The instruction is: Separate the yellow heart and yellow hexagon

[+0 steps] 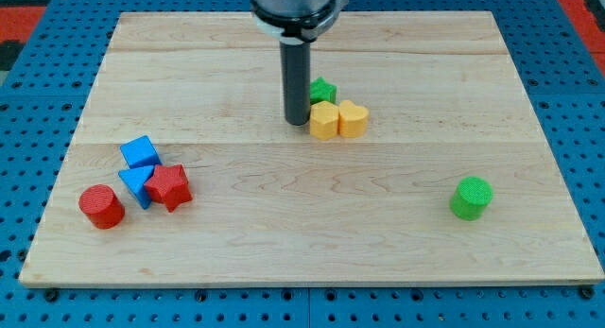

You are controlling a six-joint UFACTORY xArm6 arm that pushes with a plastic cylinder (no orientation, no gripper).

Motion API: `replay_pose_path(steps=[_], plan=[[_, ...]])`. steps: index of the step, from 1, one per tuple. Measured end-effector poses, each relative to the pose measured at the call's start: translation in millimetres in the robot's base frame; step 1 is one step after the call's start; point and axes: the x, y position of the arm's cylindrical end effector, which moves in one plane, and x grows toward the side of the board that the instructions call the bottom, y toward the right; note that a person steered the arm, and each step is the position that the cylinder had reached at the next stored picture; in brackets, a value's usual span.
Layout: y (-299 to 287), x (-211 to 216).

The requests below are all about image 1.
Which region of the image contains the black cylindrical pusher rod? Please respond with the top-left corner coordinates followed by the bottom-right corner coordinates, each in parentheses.
top-left (280, 43), bottom-right (310, 126)

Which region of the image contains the yellow hexagon block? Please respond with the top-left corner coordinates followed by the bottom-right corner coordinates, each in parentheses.
top-left (309, 101), bottom-right (339, 140)

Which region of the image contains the yellow heart block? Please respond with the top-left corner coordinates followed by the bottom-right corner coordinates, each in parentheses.
top-left (338, 100), bottom-right (370, 138)

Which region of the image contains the green star block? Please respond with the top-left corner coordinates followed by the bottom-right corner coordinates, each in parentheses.
top-left (310, 77), bottom-right (337, 105)

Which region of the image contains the light wooden board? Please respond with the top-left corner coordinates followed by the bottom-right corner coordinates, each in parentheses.
top-left (20, 11), bottom-right (604, 289)

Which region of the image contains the red star block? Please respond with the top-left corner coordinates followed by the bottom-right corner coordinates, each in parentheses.
top-left (144, 164), bottom-right (193, 213)

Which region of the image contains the blue cube block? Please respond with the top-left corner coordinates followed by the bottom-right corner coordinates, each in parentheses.
top-left (119, 135), bottom-right (162, 168)

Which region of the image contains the blue triangle block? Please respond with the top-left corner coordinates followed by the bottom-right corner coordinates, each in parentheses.
top-left (118, 165), bottom-right (154, 210)

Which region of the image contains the green cylinder block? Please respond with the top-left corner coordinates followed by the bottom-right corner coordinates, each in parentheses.
top-left (449, 176), bottom-right (493, 221)

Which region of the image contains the red cylinder block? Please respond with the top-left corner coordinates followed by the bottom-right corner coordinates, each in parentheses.
top-left (78, 184), bottom-right (125, 230)

